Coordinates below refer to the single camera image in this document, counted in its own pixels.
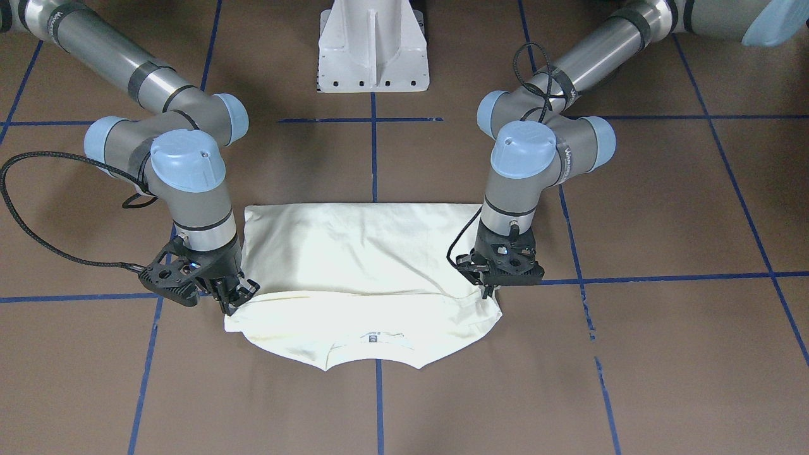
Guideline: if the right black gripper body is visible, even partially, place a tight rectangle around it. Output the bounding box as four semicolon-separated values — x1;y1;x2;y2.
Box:
190;244;245;296

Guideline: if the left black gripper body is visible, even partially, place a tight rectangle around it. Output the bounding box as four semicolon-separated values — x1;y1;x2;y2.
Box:
475;220;537;253

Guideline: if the cream cat print shirt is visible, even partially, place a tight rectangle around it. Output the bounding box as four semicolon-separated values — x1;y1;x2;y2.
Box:
224;203;502;370

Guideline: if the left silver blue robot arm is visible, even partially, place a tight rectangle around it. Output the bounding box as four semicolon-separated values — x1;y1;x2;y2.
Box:
454;1;808;298

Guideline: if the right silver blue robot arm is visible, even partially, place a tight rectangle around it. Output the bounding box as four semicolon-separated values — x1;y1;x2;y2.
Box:
2;1;259;315

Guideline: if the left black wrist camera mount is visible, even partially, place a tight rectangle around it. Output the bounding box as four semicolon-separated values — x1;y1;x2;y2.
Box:
454;242;544;287

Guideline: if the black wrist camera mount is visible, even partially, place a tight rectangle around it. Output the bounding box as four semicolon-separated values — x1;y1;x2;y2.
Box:
137;243;213;307
454;242;544;287

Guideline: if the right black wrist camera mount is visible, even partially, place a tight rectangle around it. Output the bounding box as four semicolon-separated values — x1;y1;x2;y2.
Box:
137;243;213;307

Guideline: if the black braided cable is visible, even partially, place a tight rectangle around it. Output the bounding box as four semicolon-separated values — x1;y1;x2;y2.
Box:
446;42;573;267
0;150;159;274

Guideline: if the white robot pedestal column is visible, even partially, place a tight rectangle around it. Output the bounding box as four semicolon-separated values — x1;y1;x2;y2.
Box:
316;1;430;94

